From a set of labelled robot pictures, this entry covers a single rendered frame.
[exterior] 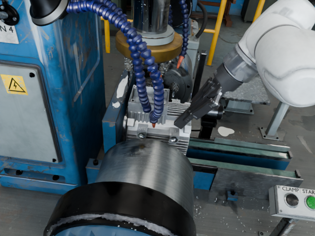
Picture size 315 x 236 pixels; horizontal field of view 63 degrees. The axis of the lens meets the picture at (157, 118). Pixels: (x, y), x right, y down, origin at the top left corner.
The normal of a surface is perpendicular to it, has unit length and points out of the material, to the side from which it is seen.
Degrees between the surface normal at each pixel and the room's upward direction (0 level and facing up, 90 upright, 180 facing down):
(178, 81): 90
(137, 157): 9
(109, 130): 90
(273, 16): 43
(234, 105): 90
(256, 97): 0
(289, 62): 51
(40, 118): 90
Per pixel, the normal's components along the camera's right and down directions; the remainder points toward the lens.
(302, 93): -0.26, 0.62
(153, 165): 0.24, -0.74
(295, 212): 0.04, -0.45
